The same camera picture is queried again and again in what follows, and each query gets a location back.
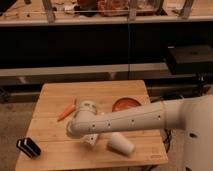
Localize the black whiteboard eraser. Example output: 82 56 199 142
16 137 41 158

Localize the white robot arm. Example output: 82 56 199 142
67 95 213 171

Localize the orange round plate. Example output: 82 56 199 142
112 97 141 112

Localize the orange carrot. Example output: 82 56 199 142
57 100 77 121

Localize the white plastic bottle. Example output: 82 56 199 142
83 134 99 146

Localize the white paper cup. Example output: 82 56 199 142
107 132 135 156

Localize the black box on right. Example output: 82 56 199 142
165 45 213 74

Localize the wooden shelf with clutter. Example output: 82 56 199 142
0 0 213 27

